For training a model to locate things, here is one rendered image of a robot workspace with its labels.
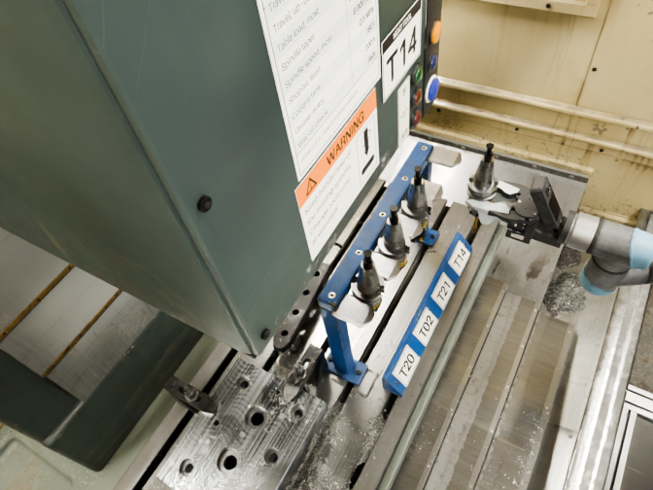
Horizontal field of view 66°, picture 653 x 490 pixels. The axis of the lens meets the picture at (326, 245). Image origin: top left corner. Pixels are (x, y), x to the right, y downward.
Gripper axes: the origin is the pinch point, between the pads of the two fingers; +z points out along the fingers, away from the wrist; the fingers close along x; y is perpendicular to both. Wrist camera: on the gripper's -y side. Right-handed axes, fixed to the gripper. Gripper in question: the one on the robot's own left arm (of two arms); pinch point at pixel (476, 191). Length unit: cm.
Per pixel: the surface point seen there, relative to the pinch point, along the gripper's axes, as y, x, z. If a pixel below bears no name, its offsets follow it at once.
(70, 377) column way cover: 23, -72, 67
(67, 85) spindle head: -68, -66, 8
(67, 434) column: 38, -82, 68
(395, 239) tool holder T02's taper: -5.4, -23.5, 8.5
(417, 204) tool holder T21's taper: -4.4, -12.8, 8.5
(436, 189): -1.7, -4.6, 7.4
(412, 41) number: -51, -30, 4
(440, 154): -1.8, 5.7, 10.7
